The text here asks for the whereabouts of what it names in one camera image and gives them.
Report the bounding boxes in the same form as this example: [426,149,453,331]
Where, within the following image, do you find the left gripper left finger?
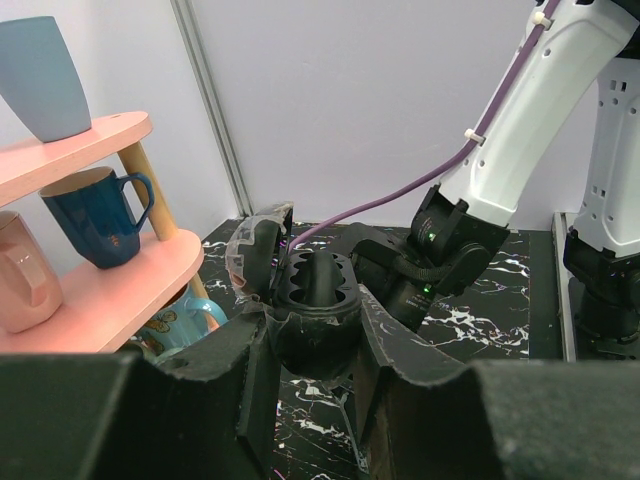
[1,310,275,479]

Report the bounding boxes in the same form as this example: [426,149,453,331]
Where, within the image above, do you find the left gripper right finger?
[357,290,639,479]

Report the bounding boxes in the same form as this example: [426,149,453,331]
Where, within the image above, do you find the small black object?
[225,202,362,383]

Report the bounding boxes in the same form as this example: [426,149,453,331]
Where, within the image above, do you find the small black earbud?
[305,250,341,307]

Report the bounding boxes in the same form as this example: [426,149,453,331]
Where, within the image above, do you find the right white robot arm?
[349,1,639,360]

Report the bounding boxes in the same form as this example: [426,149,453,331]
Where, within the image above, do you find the light blue mug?
[137,294,228,358]

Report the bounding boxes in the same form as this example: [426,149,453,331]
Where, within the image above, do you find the black marble mat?
[199,219,531,480]

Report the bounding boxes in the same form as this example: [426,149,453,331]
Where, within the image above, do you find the pink three-tier shelf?
[1,111,204,354]

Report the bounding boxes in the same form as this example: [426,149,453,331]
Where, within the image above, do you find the pink mug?
[1,211,63,334]

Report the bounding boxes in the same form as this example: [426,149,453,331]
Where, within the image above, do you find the navy blue mug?
[39,167,155,270]

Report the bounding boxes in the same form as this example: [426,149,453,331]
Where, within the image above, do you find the blue cup right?
[1,16,92,143]

